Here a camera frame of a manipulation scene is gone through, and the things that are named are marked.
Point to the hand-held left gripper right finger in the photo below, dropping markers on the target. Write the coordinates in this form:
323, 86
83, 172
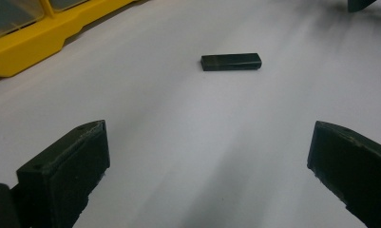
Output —
352, 167

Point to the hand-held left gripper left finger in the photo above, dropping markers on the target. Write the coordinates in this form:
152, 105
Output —
61, 174

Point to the small black rectangular block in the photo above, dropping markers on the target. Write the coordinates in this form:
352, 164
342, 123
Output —
231, 61

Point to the yellow plastic organizer box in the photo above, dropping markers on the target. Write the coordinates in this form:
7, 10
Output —
23, 34

